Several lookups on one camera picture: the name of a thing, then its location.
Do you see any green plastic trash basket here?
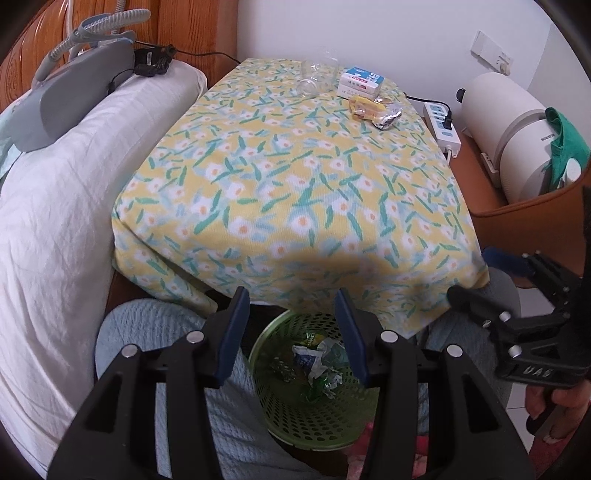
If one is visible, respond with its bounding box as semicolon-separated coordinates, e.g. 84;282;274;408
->
249;311;378;451

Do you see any white power strip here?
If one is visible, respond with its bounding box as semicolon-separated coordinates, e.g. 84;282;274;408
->
423;102;462;162

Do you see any grey padded device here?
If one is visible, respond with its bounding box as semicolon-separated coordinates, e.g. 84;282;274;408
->
7;40;134;152

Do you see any yellow floral tablecloth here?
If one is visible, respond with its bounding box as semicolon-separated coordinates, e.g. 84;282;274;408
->
112;59;489;337

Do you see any black power adapter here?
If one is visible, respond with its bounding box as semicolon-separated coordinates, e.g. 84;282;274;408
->
107;44;176;95

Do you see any white cylindrical appliance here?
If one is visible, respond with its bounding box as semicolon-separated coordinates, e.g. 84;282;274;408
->
457;72;556;203

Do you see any green cloth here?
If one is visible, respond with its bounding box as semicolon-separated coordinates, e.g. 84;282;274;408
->
545;107;590;191

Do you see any black power cable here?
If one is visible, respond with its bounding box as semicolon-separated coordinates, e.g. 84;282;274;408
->
133;40;242;66

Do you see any wooden headboard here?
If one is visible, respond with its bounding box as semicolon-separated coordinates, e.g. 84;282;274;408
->
1;0;238;108

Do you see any clear glass jar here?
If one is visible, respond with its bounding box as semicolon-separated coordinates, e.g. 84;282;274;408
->
295;51;339;98

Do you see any white wall switch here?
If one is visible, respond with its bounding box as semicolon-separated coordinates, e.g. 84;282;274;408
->
471;30;513;76

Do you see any person right hand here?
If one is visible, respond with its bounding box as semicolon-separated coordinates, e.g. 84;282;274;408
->
525;380;590;444

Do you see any white pillow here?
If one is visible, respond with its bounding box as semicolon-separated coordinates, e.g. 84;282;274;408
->
1;61;207;475

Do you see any corrugated grey hose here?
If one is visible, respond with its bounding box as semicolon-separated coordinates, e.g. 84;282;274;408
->
29;8;153;89

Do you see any blue white milk carton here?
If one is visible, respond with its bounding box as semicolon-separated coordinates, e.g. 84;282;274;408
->
337;67;384;100

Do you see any yellow silver snack wrapper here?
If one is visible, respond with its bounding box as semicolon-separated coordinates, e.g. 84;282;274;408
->
349;95;403;131

